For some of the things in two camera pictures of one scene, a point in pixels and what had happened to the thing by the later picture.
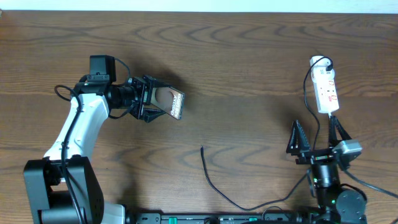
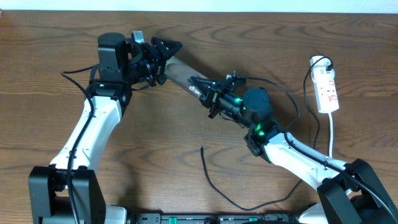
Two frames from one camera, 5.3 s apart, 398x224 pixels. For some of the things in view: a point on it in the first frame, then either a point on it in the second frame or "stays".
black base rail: [217, 218] stays
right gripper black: [314, 156] → [216, 90]
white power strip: [323, 81] stays
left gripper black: [145, 87] → [158, 61]
